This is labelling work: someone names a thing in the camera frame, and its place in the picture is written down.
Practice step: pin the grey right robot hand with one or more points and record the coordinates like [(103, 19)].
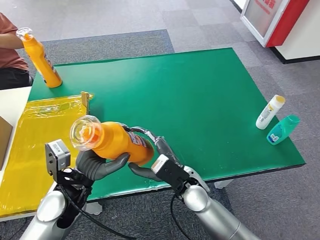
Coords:
[(166, 150)]

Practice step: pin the person's forearm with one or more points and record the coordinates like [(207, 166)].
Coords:
[(7, 41)]

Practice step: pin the teal plastic bottle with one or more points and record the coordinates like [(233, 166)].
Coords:
[(282, 130)]

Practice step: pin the white bottle with yellow cap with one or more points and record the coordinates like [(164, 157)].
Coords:
[(269, 112)]

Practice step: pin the orange bottle with clear cap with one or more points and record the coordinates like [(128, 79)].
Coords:
[(42, 63), (115, 140)]

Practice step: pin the yellow plastic sheet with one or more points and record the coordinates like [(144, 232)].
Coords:
[(37, 139)]

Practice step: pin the small yellow upright tab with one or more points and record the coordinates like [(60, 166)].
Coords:
[(85, 101)]

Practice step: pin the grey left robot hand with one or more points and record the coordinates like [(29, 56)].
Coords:
[(91, 167)]

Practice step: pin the brown cardboard piece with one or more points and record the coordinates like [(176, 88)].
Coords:
[(4, 139)]

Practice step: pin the white and red display cabinet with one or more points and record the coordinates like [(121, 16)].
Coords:
[(287, 20)]

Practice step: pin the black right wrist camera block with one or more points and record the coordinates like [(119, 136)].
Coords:
[(172, 172)]

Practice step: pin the green topped table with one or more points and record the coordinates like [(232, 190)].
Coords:
[(187, 99)]

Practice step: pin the person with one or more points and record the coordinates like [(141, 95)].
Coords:
[(10, 59)]

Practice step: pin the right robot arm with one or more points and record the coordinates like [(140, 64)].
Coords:
[(215, 215)]

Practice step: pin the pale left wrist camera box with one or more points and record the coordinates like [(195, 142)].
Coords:
[(57, 155)]

